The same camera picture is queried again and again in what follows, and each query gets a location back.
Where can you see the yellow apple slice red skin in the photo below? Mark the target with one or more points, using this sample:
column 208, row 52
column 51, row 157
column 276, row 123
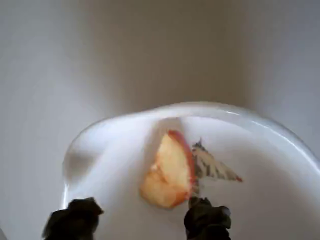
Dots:
column 170, row 175

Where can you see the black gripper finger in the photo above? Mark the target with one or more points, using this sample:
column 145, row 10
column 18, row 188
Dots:
column 207, row 222
column 72, row 220

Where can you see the white bowl with butterfly print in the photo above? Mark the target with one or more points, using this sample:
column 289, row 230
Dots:
column 250, row 150

